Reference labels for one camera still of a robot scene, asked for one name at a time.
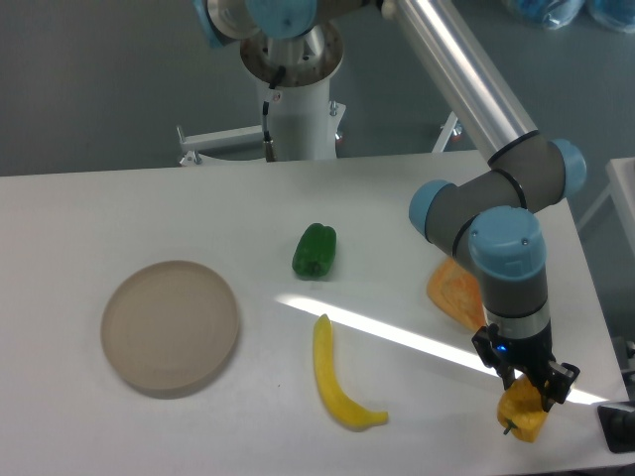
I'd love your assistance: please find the yellow bell pepper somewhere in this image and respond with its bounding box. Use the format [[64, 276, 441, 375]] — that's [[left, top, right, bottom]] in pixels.
[[497, 376, 549, 443]]

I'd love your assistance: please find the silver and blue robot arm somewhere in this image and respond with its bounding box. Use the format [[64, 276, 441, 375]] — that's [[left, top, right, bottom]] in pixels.
[[193, 1, 586, 410]]

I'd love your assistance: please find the blue plastic bag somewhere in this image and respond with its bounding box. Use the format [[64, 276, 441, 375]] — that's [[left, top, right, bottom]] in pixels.
[[502, 0, 634, 34]]

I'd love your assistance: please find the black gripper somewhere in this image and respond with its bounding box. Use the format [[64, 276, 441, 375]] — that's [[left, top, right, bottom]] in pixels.
[[471, 324, 580, 413]]

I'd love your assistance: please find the yellow banana pepper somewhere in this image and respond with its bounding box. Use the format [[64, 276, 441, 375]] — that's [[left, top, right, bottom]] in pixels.
[[313, 314, 389, 431]]

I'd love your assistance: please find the orange pumpkin slice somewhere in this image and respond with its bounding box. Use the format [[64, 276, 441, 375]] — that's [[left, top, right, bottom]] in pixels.
[[427, 258, 485, 332]]

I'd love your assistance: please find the green bell pepper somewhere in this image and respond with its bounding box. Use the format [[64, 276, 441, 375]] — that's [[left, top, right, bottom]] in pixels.
[[292, 223, 337, 279]]

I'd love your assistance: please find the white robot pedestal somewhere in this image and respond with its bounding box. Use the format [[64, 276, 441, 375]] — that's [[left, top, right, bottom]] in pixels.
[[176, 24, 462, 168]]

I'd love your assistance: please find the beige round plate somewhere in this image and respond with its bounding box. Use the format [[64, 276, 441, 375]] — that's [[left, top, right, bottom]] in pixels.
[[100, 260, 240, 400]]

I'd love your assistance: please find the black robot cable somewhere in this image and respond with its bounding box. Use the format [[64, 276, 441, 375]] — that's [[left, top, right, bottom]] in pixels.
[[261, 65, 288, 163]]

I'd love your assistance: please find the black device at table edge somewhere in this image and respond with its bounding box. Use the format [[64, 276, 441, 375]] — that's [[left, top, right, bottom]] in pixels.
[[597, 402, 634, 453]]

